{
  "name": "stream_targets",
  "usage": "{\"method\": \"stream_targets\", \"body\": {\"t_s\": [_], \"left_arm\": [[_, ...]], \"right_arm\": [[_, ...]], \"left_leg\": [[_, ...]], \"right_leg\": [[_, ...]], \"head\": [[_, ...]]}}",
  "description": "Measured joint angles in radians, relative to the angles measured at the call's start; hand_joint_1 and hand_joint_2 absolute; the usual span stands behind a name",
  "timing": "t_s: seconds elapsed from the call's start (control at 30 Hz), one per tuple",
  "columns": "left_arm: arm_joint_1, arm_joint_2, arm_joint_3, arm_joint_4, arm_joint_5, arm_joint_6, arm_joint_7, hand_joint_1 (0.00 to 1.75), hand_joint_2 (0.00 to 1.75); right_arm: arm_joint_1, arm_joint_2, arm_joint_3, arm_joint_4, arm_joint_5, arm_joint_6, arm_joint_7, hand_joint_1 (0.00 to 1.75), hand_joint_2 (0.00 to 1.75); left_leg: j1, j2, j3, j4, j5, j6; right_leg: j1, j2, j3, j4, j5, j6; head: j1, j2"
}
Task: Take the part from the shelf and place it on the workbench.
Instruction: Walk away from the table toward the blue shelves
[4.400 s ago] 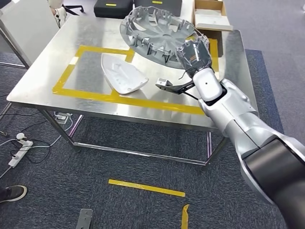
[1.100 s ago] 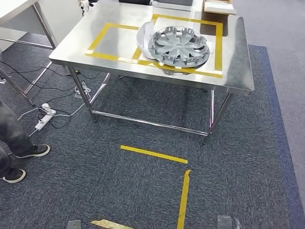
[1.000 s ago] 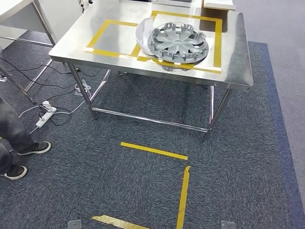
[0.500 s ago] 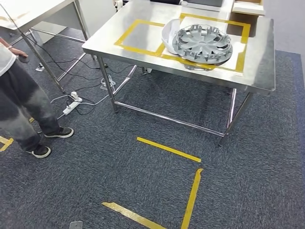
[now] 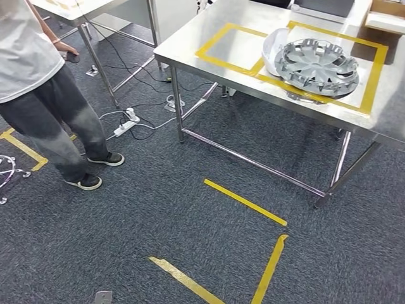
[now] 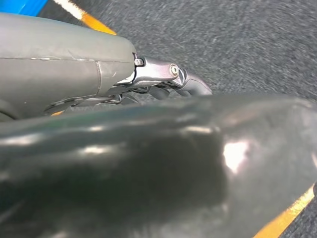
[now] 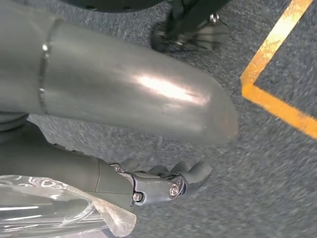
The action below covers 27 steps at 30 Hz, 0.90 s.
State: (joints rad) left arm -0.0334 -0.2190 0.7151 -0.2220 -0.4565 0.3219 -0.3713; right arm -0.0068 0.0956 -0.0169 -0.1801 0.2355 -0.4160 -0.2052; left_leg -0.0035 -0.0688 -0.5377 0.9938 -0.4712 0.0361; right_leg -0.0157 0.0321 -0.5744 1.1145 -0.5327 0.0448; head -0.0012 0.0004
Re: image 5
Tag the open cardboard box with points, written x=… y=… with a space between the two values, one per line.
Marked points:
x=386 y=21

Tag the dark grey case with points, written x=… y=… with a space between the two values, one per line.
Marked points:
x=326 y=6

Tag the person's forearm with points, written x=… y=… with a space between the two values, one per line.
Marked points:
x=42 y=25

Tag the grey plastic wheel hubcap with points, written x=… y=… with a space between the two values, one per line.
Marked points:
x=316 y=67

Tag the grey metal robot bracket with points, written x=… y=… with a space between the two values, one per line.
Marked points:
x=102 y=298

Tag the stainless steel workbench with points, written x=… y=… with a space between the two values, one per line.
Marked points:
x=180 y=46

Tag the white plug adapter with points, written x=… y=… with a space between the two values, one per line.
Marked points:
x=131 y=114

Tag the floor socket box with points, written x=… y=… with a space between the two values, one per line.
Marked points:
x=172 y=105
x=91 y=71

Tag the yellow floor tape corner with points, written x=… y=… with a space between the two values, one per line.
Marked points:
x=22 y=147

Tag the black handheld device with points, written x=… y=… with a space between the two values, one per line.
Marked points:
x=73 y=58

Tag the steel side table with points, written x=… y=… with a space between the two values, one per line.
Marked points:
x=95 y=8

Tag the person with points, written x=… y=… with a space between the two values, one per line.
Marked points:
x=28 y=50

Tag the yellow floor tape strip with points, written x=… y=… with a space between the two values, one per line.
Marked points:
x=269 y=272
x=183 y=279
x=243 y=201

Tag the person's hand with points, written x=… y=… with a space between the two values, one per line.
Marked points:
x=67 y=48

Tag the white power strip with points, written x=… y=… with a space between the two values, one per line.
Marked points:
x=124 y=128

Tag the white plastic part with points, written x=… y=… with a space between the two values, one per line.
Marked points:
x=270 y=50

